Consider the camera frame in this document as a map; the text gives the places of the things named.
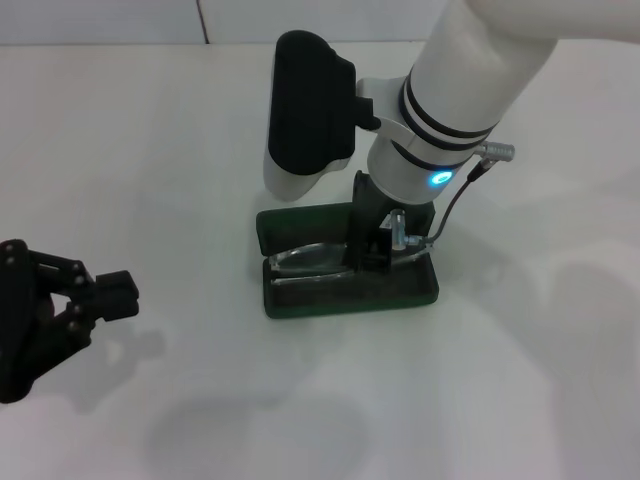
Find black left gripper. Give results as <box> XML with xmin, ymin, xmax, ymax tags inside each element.
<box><xmin>0</xmin><ymin>238</ymin><xmax>140</xmax><ymax>404</ymax></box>

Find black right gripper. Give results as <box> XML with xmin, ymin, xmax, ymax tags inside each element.
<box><xmin>345</xmin><ymin>169</ymin><xmax>396</xmax><ymax>275</ymax></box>

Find green glasses case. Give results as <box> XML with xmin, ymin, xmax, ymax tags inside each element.
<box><xmin>254</xmin><ymin>201</ymin><xmax>440</xmax><ymax>321</ymax></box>

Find clear white glasses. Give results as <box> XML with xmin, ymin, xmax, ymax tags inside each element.
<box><xmin>269</xmin><ymin>238</ymin><xmax>432</xmax><ymax>290</ymax></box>

